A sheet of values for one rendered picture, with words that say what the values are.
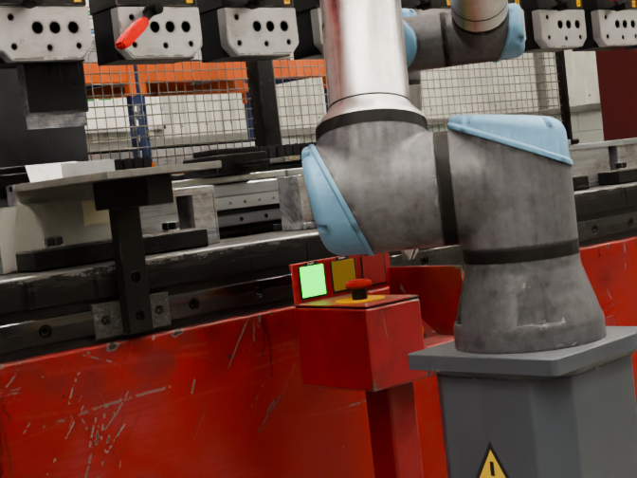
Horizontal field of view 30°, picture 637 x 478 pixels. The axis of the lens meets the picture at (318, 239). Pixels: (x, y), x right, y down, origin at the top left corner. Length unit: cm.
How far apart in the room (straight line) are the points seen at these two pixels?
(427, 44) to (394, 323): 39
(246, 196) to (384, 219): 115
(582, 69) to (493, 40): 833
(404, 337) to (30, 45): 68
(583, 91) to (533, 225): 880
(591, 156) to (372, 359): 112
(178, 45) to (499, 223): 87
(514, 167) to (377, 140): 14
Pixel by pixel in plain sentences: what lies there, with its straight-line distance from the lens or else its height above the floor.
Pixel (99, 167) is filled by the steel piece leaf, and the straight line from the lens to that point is 175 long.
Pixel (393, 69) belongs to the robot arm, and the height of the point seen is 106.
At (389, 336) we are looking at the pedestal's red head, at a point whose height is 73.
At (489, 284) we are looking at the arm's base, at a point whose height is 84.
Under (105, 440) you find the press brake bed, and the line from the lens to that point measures 170.
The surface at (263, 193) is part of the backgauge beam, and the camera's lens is 232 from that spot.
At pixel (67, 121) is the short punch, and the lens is 184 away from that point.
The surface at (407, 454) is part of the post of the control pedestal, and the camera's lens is 178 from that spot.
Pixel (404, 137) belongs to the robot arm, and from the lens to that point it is 118.
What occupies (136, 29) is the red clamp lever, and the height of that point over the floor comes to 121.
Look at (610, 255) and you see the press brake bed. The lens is 247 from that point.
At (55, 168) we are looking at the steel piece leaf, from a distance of 183.
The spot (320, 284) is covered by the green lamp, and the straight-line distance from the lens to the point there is 178.
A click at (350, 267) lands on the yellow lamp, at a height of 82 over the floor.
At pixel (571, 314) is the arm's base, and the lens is 116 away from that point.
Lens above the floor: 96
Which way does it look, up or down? 3 degrees down
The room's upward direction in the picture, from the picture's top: 6 degrees counter-clockwise
